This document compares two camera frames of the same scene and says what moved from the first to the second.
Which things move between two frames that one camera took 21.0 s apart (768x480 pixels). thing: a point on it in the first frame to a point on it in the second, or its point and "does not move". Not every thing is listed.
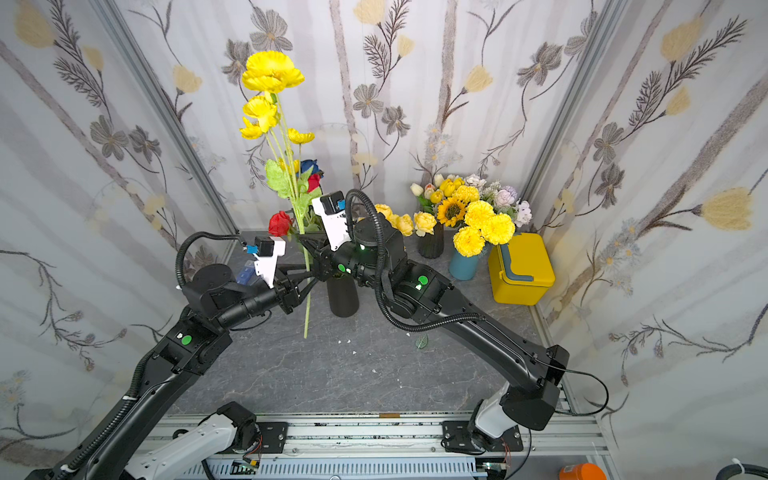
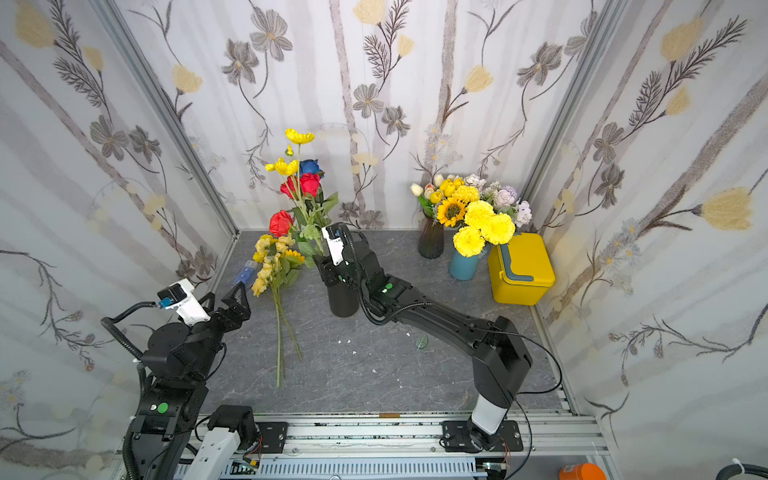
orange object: x=582 y=471 does not move
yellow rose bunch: x=423 y=223 to x=271 y=253
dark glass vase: x=431 y=245 does not move
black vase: x=343 y=295 does not move
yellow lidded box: x=521 y=271 does not move
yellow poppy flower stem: x=271 y=72 to x=275 y=284
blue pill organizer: x=246 y=275 does not move
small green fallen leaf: x=422 y=341 does not move
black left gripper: x=285 y=293 to x=244 y=313
